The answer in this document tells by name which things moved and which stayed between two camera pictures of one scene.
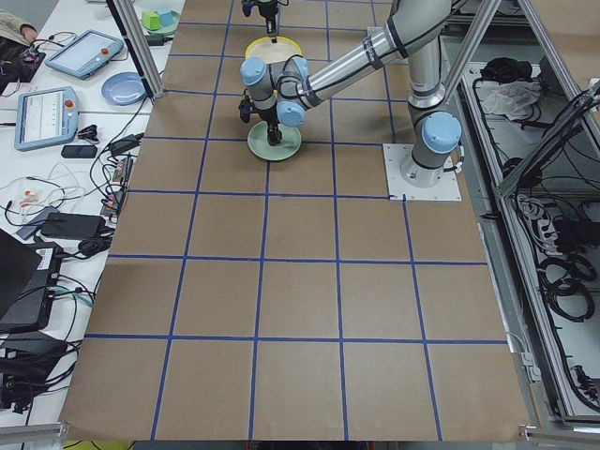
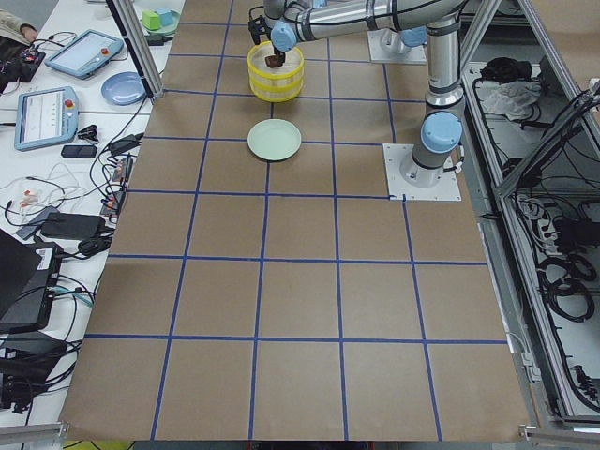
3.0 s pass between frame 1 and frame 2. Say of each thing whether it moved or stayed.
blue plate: stayed
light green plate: stayed
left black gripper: moved
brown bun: moved
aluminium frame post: stayed
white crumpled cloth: stayed
